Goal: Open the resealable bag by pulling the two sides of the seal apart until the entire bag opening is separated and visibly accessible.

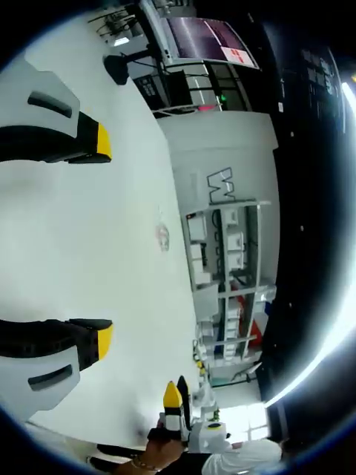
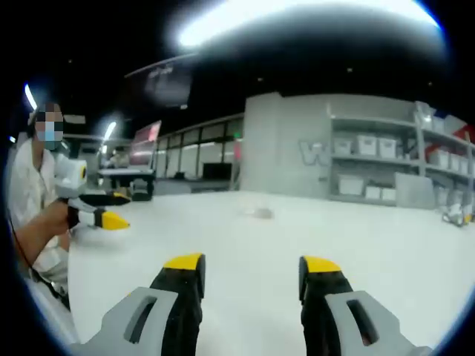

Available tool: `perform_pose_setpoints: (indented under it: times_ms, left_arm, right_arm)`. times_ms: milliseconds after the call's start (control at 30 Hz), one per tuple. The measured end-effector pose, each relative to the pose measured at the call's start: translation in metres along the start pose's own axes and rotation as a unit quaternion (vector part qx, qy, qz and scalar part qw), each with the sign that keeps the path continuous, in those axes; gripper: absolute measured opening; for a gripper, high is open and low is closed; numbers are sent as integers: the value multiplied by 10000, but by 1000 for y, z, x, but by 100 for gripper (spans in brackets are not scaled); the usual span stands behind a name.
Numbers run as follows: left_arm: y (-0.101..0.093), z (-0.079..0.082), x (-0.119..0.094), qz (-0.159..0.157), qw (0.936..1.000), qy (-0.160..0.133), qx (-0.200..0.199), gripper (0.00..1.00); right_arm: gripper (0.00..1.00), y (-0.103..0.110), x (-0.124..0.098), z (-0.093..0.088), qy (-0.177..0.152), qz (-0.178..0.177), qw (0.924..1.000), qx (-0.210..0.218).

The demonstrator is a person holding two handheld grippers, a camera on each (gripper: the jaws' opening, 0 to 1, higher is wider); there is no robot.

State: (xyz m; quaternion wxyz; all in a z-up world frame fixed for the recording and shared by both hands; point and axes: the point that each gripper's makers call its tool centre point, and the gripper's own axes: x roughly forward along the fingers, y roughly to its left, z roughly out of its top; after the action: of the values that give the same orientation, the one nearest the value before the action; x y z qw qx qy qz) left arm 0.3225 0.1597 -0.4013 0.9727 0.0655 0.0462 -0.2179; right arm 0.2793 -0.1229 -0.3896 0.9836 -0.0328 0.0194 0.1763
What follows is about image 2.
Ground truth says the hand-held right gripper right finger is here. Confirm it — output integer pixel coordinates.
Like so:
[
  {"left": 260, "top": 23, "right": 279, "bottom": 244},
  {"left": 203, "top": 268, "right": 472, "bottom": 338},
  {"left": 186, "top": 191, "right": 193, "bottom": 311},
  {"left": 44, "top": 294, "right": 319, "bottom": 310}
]
[{"left": 298, "top": 255, "right": 433, "bottom": 356}]

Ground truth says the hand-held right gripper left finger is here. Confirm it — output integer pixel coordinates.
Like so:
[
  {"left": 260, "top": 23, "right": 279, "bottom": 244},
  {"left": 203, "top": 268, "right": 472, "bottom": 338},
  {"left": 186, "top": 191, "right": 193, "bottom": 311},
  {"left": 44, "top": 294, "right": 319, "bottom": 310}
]
[{"left": 69, "top": 253, "right": 207, "bottom": 356}]

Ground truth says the person's left hand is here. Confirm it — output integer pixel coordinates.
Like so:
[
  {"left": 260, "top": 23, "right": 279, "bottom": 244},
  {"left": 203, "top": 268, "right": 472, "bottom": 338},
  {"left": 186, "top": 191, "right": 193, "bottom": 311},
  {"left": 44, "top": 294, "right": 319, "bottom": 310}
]
[{"left": 43, "top": 197, "right": 75, "bottom": 235}]

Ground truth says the black-framed work table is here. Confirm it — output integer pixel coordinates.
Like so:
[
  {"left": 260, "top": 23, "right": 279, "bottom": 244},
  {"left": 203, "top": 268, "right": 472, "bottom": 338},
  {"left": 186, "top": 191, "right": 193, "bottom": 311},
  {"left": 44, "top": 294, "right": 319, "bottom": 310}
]
[{"left": 96, "top": 167, "right": 156, "bottom": 194}]

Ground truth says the person in white shirt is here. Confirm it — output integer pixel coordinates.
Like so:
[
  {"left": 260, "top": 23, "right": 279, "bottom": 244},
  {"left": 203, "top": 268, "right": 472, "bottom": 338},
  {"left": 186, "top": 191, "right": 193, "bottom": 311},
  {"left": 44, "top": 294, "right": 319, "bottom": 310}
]
[{"left": 7, "top": 139, "right": 72, "bottom": 301}]

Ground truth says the dark hanging ceiling screen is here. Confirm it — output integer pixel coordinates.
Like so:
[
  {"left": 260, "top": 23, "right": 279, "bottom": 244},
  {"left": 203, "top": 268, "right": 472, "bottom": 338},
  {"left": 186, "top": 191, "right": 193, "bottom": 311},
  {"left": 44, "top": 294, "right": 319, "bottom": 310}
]
[{"left": 124, "top": 54, "right": 194, "bottom": 109}]

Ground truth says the grey flat panel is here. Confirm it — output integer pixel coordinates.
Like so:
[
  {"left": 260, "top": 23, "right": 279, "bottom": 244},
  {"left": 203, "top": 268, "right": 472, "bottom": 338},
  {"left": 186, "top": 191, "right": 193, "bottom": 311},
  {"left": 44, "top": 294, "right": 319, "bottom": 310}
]
[{"left": 394, "top": 171, "right": 436, "bottom": 209}]

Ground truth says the spare hand-held gripper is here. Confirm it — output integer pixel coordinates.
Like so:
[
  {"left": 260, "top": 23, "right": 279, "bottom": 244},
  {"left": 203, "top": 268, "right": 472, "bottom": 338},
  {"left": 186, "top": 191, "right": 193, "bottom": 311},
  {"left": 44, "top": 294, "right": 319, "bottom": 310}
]
[{"left": 442, "top": 202, "right": 475, "bottom": 228}]

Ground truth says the grey metal shelf rack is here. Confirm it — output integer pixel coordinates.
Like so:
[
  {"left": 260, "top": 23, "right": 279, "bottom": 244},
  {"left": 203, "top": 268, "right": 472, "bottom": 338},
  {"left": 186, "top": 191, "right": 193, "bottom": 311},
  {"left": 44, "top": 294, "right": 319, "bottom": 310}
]
[{"left": 327, "top": 102, "right": 475, "bottom": 209}]

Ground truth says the row of white storage boxes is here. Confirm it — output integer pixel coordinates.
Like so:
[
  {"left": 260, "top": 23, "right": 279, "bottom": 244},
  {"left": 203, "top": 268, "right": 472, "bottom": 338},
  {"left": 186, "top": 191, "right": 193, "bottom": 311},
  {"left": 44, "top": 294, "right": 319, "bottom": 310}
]
[{"left": 332, "top": 111, "right": 471, "bottom": 203}]

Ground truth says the long ceiling light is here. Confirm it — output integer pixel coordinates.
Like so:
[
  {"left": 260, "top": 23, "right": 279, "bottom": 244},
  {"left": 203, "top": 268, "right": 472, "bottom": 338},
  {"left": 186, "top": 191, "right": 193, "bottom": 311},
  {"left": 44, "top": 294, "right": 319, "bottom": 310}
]
[{"left": 177, "top": 0, "right": 442, "bottom": 48}]

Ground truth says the red wall poster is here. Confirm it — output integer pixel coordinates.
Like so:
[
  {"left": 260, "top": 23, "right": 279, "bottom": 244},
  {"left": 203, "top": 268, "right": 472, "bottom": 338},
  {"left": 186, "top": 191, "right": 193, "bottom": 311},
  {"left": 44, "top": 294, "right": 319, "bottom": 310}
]
[{"left": 128, "top": 119, "right": 163, "bottom": 170}]

